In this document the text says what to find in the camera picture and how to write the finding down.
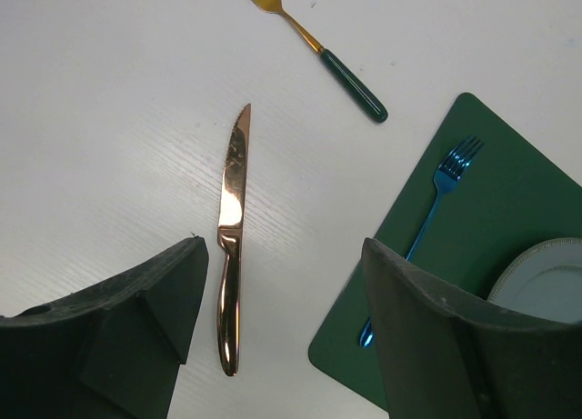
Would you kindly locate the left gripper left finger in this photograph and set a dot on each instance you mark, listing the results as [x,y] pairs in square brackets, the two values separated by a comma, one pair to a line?
[111,350]

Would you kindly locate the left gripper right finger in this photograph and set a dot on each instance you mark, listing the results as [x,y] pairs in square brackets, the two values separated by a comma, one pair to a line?
[446,353]

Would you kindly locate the copper knife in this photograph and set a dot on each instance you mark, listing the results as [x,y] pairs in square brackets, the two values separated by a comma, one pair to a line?
[229,237]

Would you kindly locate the gold fork green handle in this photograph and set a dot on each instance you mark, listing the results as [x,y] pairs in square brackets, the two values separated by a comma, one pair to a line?
[366,100]

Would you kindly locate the blue plastic spoon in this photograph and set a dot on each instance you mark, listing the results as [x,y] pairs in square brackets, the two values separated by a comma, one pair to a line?
[445,179]

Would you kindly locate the teal round plate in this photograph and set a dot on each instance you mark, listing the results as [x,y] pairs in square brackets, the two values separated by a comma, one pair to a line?
[544,281]

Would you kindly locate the dark green placemat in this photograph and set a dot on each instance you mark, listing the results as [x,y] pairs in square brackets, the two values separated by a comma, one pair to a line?
[510,198]

